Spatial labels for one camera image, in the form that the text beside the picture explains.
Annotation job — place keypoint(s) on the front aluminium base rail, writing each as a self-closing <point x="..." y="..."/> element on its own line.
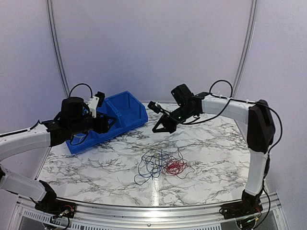
<point x="110" y="217"/>

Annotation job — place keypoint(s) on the left aluminium frame post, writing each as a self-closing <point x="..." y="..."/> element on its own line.
<point x="56" y="47"/>

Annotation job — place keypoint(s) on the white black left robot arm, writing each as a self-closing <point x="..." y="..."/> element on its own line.
<point x="75" y="117"/>

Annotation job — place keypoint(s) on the aluminium frame post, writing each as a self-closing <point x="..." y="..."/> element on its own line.
<point x="56" y="47"/>
<point x="246" y="46"/>

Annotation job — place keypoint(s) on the blue three-compartment plastic bin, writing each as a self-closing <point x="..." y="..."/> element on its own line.
<point x="129" y="112"/>

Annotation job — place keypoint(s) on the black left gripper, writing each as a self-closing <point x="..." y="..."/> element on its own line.
<point x="102" y="126"/>

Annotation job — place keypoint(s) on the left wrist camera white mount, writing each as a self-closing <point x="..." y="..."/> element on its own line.
<point x="95" y="102"/>

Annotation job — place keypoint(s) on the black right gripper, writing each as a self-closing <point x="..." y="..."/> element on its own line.
<point x="169" y="126"/>

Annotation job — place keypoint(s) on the right aluminium frame post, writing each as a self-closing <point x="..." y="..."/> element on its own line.
<point x="246" y="46"/>

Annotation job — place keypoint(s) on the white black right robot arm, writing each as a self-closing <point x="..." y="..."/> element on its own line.
<point x="260" y="136"/>

